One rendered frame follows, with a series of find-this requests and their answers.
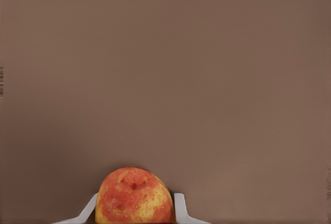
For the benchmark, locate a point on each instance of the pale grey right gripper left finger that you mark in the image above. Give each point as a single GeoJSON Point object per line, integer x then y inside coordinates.
{"type": "Point", "coordinates": [88, 211]}

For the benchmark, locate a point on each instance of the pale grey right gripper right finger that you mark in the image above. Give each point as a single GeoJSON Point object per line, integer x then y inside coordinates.
{"type": "Point", "coordinates": [181, 209]}

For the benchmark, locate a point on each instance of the red and yellow peach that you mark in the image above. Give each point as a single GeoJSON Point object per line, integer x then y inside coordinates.
{"type": "Point", "coordinates": [133, 198]}

